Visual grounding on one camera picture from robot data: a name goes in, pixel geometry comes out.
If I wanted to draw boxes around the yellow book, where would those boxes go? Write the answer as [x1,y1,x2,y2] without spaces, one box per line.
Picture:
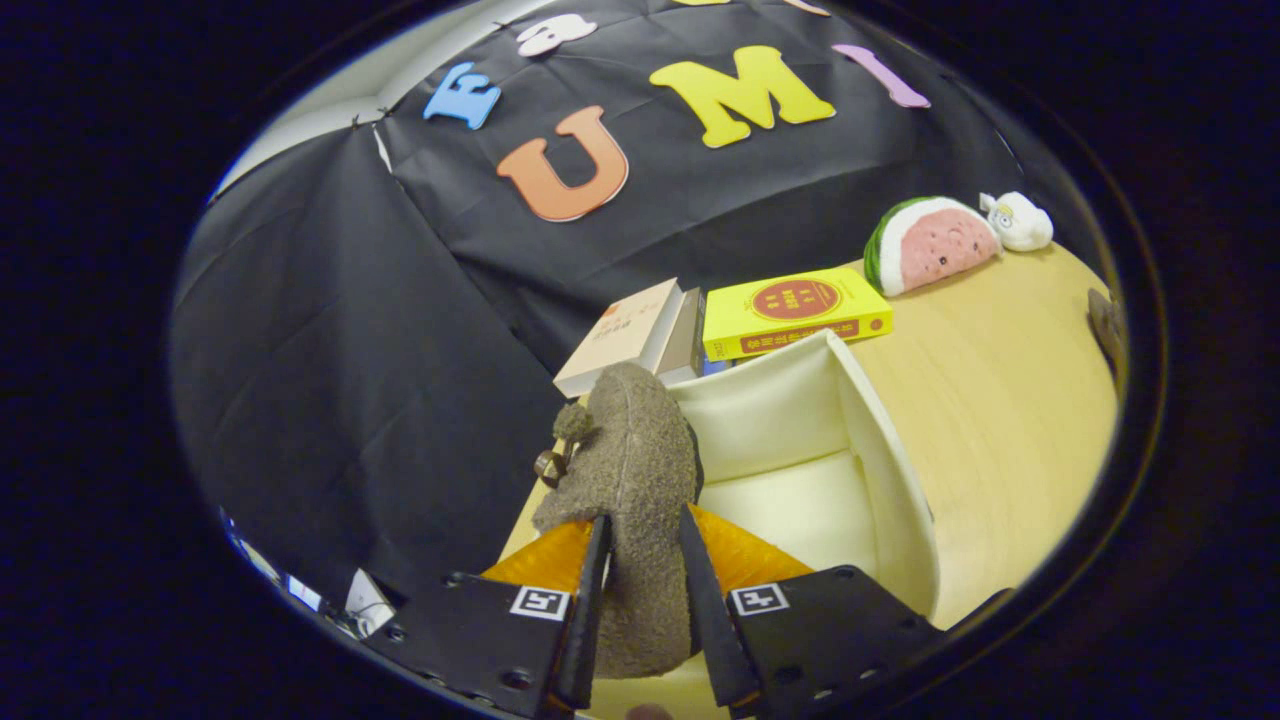
[702,266,895,363]

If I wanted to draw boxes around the grey book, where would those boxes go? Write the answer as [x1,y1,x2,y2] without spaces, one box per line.
[655,288,706,388]

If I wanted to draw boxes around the cream storage box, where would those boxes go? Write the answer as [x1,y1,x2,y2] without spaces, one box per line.
[500,328,943,720]

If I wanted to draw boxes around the watermelon slice plush toy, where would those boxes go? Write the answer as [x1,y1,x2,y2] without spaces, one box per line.
[864,196,1003,298]

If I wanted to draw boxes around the brown fuzzy shoe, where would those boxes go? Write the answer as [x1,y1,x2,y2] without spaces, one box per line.
[530,362,704,681]
[1088,288,1129,376]

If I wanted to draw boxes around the white plush toy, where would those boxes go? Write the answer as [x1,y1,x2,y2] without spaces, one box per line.
[978,191,1054,253]

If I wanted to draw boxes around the white side desk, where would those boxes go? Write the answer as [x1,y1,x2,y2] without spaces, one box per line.
[345,568,397,638]

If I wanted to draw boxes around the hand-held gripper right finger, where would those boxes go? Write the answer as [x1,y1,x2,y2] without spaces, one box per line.
[678,503,946,719]

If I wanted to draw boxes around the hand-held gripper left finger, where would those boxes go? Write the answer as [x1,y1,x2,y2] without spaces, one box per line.
[362,505,613,719]

